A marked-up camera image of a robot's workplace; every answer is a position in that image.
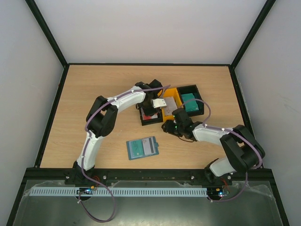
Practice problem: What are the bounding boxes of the black bin with red cards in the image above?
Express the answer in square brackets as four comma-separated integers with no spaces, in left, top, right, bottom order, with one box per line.
[135,105,163,126]

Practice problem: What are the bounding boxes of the teal card stack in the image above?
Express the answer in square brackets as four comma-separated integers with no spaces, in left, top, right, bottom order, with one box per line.
[181,93,199,113]

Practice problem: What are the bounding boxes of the black bin with teal cards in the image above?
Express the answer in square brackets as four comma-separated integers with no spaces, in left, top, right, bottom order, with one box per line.
[177,85,204,117]

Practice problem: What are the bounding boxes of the yellow bin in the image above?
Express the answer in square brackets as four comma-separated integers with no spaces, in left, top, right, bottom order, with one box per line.
[161,88,182,122]

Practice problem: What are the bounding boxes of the blue card holder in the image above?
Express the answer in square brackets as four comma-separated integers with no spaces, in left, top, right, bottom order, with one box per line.
[126,136,159,160]

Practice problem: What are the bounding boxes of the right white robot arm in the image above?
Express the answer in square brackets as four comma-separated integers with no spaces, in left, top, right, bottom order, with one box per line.
[162,108,265,185]

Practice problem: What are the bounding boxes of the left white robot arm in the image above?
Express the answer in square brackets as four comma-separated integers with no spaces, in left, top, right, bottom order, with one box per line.
[68,80,170,186]

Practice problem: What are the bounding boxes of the red patterned card stack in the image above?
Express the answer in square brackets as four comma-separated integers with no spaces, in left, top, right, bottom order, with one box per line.
[141,108,158,121]

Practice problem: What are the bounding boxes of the white vip card stack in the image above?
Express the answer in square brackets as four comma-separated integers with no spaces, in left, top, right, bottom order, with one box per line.
[164,97,178,117]

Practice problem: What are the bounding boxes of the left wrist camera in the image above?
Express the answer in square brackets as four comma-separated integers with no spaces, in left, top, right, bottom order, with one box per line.
[152,98,167,108]

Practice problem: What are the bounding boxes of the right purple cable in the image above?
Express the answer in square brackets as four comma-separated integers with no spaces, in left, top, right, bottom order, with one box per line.
[180,98,263,203]

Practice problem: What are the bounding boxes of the black enclosure frame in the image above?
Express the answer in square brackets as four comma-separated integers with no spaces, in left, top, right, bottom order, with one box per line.
[7,0,289,226]

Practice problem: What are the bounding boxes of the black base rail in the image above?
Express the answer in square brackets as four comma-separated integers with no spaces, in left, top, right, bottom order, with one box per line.
[24,167,273,186]

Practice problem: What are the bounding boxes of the light blue slotted cable duct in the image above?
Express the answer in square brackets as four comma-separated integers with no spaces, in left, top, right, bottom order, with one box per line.
[29,187,207,197]

